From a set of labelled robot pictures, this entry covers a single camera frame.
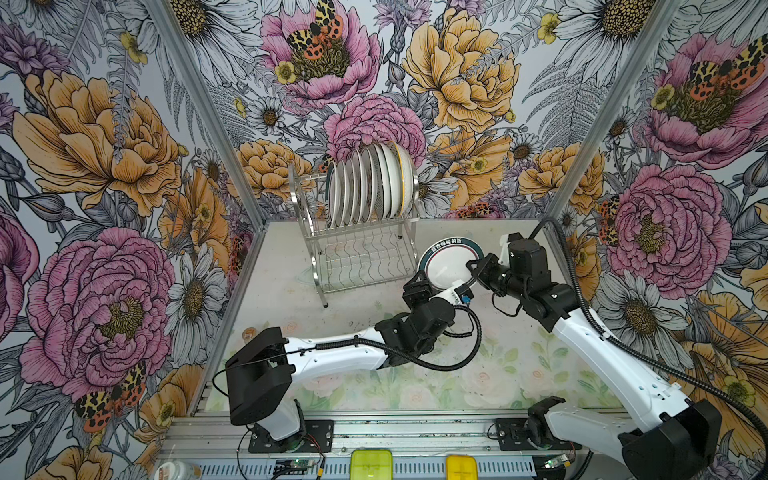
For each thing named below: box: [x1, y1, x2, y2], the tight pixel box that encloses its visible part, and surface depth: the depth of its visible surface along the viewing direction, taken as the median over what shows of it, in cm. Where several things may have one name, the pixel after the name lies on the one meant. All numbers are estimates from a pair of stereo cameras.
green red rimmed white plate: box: [417, 237, 485, 293], surface depth 84 cm
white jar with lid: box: [154, 460, 193, 480], surface depth 63 cm
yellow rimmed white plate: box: [390, 141, 414, 219], surface depth 76 cm
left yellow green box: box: [350, 449, 394, 480], surface depth 71 cm
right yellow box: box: [445, 455, 478, 480], surface depth 71 cm
